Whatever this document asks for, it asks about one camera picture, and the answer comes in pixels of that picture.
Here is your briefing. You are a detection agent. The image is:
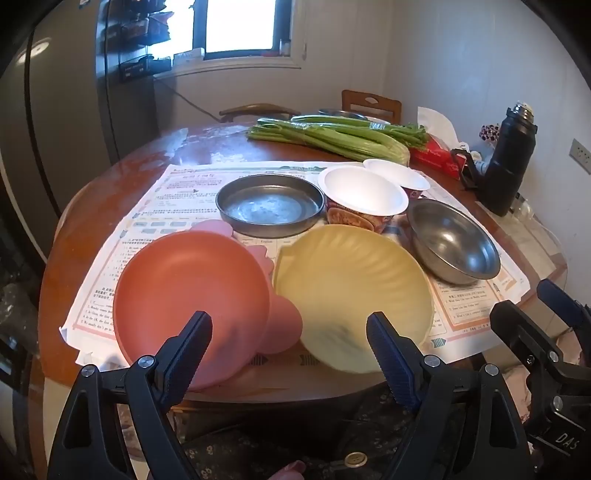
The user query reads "wooden chair with flat back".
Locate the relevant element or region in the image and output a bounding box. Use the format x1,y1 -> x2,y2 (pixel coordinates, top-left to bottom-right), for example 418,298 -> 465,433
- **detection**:
342,89 -> 402,125

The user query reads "small steel basin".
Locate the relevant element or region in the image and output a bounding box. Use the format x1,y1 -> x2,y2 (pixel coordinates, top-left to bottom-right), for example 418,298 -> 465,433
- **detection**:
318,108 -> 368,121

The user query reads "dark floral clothing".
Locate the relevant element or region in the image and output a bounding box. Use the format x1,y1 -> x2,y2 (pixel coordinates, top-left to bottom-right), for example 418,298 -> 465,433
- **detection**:
173,383 -> 462,480

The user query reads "wooden chair with curved back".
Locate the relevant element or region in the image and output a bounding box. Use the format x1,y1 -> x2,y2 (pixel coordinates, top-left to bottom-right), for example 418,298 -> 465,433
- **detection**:
219,103 -> 301,124

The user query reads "wall power socket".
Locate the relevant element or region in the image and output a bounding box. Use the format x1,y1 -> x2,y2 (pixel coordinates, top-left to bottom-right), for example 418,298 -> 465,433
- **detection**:
569,138 -> 591,174

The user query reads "person's left hand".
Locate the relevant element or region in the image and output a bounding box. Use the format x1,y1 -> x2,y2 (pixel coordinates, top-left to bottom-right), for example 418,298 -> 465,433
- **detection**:
272,460 -> 306,480

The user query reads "round metal plate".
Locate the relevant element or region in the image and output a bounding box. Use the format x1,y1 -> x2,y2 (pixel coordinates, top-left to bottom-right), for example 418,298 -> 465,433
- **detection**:
215,174 -> 325,235

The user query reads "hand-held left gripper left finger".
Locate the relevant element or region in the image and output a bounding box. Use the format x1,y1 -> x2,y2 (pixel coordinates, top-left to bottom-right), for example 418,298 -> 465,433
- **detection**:
47,311 -> 213,480

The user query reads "thin dark cable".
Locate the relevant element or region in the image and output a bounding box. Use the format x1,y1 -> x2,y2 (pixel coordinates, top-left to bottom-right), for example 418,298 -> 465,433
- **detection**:
171,85 -> 222,118

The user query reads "yellow shell-shaped plate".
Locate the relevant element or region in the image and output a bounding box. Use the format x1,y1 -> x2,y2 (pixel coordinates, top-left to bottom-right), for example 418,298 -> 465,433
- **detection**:
271,224 -> 435,374

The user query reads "grey refrigerator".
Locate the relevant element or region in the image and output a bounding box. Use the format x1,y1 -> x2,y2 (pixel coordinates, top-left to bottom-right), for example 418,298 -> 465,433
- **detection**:
0,0 -> 114,259

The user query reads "stainless steel bowl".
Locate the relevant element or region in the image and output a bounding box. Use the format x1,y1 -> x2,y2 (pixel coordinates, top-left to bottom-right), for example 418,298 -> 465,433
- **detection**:
406,198 -> 502,285

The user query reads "green celery bunch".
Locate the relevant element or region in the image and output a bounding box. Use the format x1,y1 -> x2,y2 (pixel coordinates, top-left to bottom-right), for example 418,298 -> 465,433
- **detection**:
291,114 -> 428,149
246,119 -> 411,166

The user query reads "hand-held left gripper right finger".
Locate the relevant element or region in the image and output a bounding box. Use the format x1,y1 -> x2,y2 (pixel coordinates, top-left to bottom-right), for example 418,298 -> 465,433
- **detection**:
366,311 -> 532,480

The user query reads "black wall rack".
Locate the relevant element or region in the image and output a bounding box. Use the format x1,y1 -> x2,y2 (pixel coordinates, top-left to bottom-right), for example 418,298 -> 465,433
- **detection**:
99,0 -> 174,84

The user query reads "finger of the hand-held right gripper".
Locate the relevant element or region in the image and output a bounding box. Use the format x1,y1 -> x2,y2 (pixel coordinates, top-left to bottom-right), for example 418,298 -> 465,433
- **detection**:
537,278 -> 591,334
489,300 -> 579,398

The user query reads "white foam bowl red print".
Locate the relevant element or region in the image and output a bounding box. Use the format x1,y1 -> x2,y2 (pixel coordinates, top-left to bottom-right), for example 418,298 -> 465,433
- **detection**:
318,166 -> 410,234
363,158 -> 431,200

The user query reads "white tissue sheet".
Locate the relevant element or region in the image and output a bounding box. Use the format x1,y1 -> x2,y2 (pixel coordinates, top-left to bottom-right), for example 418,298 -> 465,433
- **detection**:
417,106 -> 458,144

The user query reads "printed newspaper sheet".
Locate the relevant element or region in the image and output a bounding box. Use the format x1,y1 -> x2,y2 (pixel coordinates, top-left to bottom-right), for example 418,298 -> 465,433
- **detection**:
59,161 -> 531,365

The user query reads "black thermos bottle with strap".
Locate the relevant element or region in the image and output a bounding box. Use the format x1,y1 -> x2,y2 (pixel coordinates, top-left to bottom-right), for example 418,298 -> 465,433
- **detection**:
450,105 -> 537,217

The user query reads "orange lobed plate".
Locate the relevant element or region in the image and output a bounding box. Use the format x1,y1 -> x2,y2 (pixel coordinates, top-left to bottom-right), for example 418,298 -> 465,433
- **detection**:
113,219 -> 303,393

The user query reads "window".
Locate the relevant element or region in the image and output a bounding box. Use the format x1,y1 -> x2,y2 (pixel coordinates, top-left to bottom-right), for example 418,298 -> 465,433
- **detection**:
191,0 -> 303,63

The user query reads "red tissue packet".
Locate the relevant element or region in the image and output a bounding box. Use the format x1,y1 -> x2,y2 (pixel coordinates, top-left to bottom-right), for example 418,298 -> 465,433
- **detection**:
409,134 -> 465,178

